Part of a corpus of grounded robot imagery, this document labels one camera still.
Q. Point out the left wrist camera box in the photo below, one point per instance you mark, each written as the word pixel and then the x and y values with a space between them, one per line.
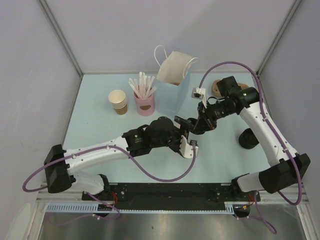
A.
pixel 188 149

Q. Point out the bundle of wrapped white straws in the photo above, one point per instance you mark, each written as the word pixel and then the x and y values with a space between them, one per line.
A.
pixel 144 86

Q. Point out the white and blue paper bag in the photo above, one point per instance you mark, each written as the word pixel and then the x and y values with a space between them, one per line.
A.
pixel 173 67

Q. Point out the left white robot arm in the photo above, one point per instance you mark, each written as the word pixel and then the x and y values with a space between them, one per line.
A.
pixel 63 167

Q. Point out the pink straw holder cup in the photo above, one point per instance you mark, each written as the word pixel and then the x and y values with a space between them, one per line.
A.
pixel 145 107

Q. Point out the stack of brown paper cups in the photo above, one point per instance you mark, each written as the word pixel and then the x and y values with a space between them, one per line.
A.
pixel 118 100

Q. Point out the aluminium frame rail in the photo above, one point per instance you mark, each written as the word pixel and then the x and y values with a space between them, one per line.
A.
pixel 75 201

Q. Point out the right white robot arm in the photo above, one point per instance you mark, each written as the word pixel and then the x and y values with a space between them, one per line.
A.
pixel 287 166

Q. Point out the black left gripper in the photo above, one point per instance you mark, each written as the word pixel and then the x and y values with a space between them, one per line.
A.
pixel 180 132

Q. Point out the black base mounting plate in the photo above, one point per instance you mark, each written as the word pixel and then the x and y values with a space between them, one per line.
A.
pixel 173 196

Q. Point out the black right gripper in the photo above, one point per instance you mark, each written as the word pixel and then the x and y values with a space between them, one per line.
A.
pixel 206 121

